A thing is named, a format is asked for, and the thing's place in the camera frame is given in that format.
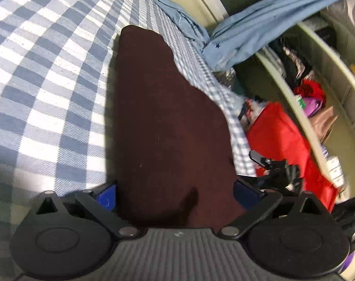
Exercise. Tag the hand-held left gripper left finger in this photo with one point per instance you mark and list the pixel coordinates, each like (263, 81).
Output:
(107, 196)

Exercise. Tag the red cloth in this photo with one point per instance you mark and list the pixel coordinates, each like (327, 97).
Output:
(310, 89)

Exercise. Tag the beige bag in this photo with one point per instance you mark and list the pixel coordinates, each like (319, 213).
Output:
(322, 123)

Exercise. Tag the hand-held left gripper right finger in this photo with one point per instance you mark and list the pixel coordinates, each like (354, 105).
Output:
(245, 193)

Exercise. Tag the cream shelf unit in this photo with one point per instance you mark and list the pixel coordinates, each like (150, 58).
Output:
(335, 73)

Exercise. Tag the blue white checkered bed sheet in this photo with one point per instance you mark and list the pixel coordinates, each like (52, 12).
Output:
(48, 79)

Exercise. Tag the blue curtain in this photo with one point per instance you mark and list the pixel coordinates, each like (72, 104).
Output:
(262, 20)

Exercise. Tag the light blue cloth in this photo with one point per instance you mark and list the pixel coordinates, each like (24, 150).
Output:
(180, 20)

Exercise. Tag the purple item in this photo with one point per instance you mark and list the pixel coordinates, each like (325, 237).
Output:
(312, 106)

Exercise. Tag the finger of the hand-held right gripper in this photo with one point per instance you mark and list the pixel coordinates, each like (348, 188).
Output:
(278, 171)

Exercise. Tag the dark hanging clothes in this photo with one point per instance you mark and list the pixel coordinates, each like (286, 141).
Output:
(291, 61)

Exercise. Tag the red bag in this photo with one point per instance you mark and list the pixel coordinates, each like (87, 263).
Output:
(285, 140)

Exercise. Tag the maroon cloth garment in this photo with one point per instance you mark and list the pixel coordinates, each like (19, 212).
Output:
(168, 123)

